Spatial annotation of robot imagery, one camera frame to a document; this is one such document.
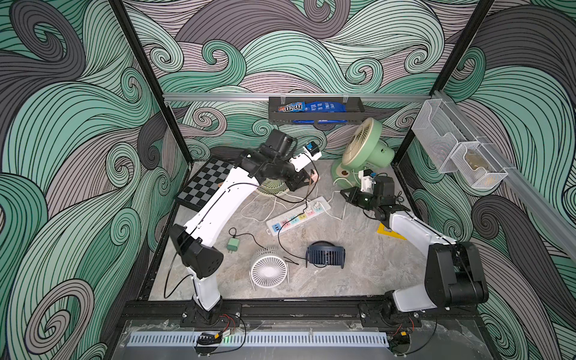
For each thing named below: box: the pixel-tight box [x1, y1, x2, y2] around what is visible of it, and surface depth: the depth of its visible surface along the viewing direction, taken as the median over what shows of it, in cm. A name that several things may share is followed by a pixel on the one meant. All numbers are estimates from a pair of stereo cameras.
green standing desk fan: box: [330, 117, 396, 189], surface depth 92 cm
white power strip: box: [266, 195, 332, 237], surface depth 97 cm
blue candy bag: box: [277, 101, 347, 113], surface depth 94 cm
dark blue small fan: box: [305, 240, 346, 270], surface depth 82 cm
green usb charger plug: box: [226, 237, 240, 254], surface depth 90 cm
